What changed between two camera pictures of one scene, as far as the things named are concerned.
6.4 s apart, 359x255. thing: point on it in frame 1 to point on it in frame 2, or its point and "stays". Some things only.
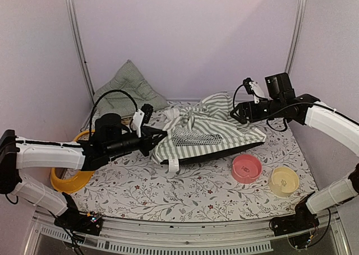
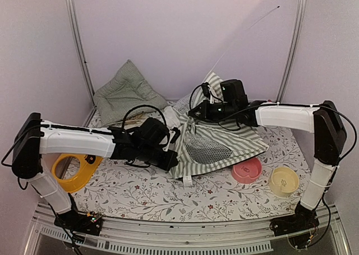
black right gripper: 245,107 to 202,109
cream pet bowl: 283,181 stays
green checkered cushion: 130,80 stays
